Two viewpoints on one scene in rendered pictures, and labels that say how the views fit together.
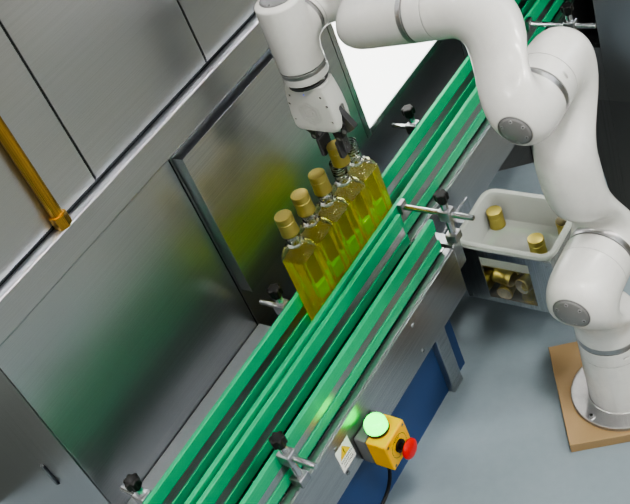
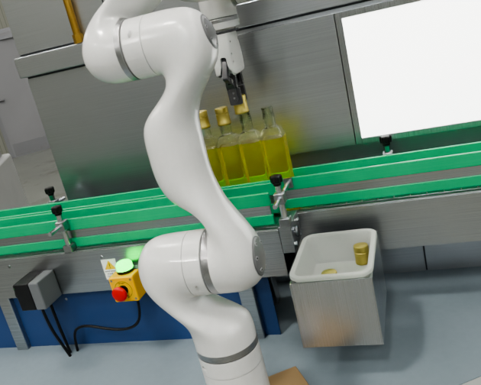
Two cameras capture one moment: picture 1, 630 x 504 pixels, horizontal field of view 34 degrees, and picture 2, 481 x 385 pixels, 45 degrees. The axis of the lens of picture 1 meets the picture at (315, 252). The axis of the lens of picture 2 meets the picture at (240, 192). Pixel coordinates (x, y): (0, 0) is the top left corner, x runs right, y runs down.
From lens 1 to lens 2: 1.79 m
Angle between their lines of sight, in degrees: 57
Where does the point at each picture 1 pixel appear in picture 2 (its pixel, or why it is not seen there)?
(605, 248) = (187, 242)
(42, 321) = (58, 85)
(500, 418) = not seen: hidden behind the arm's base
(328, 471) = (92, 265)
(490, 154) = (434, 221)
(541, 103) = (88, 40)
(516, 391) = not seen: hidden behind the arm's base
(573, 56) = (152, 26)
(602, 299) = (144, 268)
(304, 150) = (276, 110)
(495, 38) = not seen: outside the picture
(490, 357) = (288, 344)
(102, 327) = (92, 114)
